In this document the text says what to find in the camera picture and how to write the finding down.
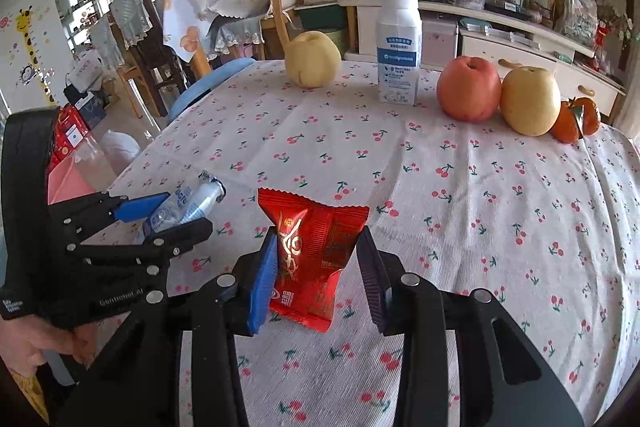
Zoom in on light wooden chair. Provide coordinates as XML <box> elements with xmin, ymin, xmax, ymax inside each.
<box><xmin>192</xmin><ymin>0</ymin><xmax>311</xmax><ymax>75</ymax></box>

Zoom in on white orange print cloth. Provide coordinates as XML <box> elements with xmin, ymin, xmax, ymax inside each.
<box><xmin>162</xmin><ymin>0</ymin><xmax>216</xmax><ymax>62</ymax></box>

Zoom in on cherry print tablecloth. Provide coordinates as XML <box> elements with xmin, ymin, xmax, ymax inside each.
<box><xmin>107</xmin><ymin>57</ymin><xmax>640</xmax><ymax>427</ymax></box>

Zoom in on person's left hand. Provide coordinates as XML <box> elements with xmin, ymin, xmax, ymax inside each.
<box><xmin>0</xmin><ymin>319</ymin><xmax>102</xmax><ymax>379</ymax></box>

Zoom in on person's left forearm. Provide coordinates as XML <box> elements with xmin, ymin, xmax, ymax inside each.
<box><xmin>9</xmin><ymin>366</ymin><xmax>52</xmax><ymax>425</ymax></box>

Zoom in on giraffe wall sticker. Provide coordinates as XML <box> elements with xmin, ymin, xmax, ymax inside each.
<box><xmin>12</xmin><ymin>7</ymin><xmax>56</xmax><ymax>105</ymax></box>

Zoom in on dark wooden chair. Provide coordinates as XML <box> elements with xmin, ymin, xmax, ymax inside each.
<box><xmin>107</xmin><ymin>0</ymin><xmax>176</xmax><ymax>118</ymax></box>

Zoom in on red apple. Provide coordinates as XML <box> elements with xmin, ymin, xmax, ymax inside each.
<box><xmin>436</xmin><ymin>56</ymin><xmax>502</xmax><ymax>124</ymax></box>

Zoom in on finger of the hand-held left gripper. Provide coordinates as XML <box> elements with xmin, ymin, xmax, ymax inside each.
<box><xmin>47</xmin><ymin>191</ymin><xmax>172</xmax><ymax>249</ymax></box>
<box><xmin>66</xmin><ymin>217</ymin><xmax>214</xmax><ymax>324</ymax></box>

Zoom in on white plastic bag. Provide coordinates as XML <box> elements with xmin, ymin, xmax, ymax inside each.
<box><xmin>100</xmin><ymin>129</ymin><xmax>141</xmax><ymax>172</ymax></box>

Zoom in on golden yellow pear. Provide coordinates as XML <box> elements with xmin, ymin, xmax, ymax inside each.
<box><xmin>500</xmin><ymin>66</ymin><xmax>562</xmax><ymax>136</ymax></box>

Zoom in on white plastic bottle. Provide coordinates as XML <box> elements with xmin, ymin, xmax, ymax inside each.
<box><xmin>376</xmin><ymin>0</ymin><xmax>423</xmax><ymax>105</ymax></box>

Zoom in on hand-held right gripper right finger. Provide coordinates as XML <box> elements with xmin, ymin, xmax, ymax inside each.
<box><xmin>356</xmin><ymin>226</ymin><xmax>586</xmax><ymax>427</ymax></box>

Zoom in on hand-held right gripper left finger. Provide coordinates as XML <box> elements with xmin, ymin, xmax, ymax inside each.
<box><xmin>50</xmin><ymin>228</ymin><xmax>279</xmax><ymax>427</ymax></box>

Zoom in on red box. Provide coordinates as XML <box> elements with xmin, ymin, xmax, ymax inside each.
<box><xmin>52</xmin><ymin>104</ymin><xmax>91</xmax><ymax>168</ymax></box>

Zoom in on pale round pear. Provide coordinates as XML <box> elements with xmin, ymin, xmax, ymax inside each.
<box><xmin>284</xmin><ymin>31</ymin><xmax>342</xmax><ymax>88</ymax></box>

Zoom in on orange tangerine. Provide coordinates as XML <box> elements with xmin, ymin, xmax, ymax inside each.
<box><xmin>550</xmin><ymin>97</ymin><xmax>602</xmax><ymax>144</ymax></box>

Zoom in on bright red snack packet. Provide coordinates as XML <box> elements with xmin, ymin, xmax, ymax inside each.
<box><xmin>257</xmin><ymin>188</ymin><xmax>371</xmax><ymax>333</ymax></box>

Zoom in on white tv cabinet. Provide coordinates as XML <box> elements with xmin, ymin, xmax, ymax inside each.
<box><xmin>340</xmin><ymin>0</ymin><xmax>626</xmax><ymax>118</ymax></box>

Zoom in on pink bin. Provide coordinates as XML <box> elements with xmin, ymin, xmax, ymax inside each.
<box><xmin>47</xmin><ymin>154</ymin><xmax>98</xmax><ymax>205</ymax></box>

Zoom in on light blue chair back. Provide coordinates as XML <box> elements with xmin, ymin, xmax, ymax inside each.
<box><xmin>167</xmin><ymin>58</ymin><xmax>256</xmax><ymax>122</ymax></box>

